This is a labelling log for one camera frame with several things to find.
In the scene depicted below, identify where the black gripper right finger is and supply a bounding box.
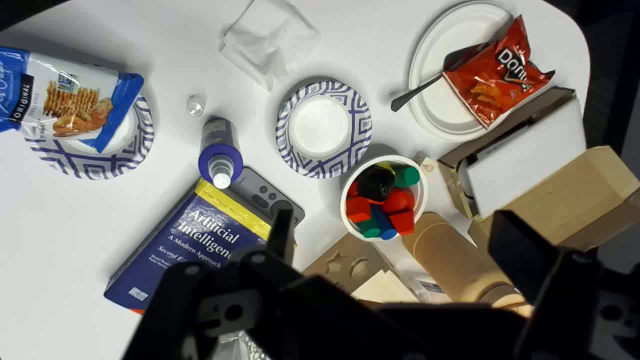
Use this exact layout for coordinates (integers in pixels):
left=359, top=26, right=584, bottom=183
left=488, top=209, right=603, bottom=360

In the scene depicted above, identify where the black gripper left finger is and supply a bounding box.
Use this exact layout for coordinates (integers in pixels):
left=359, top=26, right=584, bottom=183
left=121, top=201, right=298, bottom=360

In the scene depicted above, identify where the brown cardboard box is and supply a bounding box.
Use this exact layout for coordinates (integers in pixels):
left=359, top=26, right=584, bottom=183
left=435, top=86, right=640, bottom=254

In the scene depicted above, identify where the wooden shape sorter box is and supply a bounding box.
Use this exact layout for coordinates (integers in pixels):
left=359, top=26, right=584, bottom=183
left=301, top=233, right=422, bottom=307

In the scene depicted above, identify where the blue Artificial Intelligence book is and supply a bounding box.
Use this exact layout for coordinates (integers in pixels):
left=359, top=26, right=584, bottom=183
left=104, top=179, right=275, bottom=317

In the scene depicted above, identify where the black handheld device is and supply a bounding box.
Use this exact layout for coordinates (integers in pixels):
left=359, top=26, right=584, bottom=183
left=226, top=167, right=307, bottom=265

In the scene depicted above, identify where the blue spray bottle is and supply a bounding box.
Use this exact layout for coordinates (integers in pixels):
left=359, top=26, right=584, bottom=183
left=196, top=116, right=246, bottom=193

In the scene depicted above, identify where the blue patterned paper plate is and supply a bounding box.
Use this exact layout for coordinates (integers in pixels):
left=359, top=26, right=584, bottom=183
left=26, top=93, right=156, bottom=181

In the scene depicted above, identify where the red toy block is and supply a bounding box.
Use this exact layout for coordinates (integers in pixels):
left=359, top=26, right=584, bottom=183
left=343, top=194, right=374, bottom=226
left=381, top=188, right=419, bottom=235

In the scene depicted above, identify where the blue toy block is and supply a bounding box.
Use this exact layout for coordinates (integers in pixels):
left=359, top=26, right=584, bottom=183
left=372, top=209, right=399, bottom=242

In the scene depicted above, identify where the green toy block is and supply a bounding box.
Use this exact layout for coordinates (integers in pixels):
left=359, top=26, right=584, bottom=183
left=358, top=222, right=381, bottom=242
left=392, top=164, right=422, bottom=190

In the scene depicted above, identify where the small clear cap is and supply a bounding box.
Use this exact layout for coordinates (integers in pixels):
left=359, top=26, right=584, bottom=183
left=185, top=95, right=208, bottom=119

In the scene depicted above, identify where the black toy block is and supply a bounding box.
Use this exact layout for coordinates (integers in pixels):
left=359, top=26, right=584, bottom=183
left=358, top=167, right=395, bottom=204

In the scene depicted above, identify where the white bowl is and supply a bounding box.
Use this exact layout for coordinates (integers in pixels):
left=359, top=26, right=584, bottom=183
left=337, top=155, right=429, bottom=245

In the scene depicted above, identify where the red Doritos chip bag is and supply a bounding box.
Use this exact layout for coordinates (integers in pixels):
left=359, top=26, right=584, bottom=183
left=441, top=16, right=558, bottom=131

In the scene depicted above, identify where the blue white pretzel bag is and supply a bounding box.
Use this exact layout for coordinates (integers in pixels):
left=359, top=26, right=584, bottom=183
left=0, top=47, right=145, bottom=155

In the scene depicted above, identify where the white paper cupcake liner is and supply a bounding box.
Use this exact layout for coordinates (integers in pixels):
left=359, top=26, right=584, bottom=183
left=273, top=79, right=374, bottom=181

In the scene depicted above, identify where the white paper plate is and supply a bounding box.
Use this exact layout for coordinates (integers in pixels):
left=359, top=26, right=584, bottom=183
left=405, top=0, right=520, bottom=141

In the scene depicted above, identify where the clear plastic bag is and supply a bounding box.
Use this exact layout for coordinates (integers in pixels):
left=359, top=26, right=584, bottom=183
left=217, top=0, right=319, bottom=93

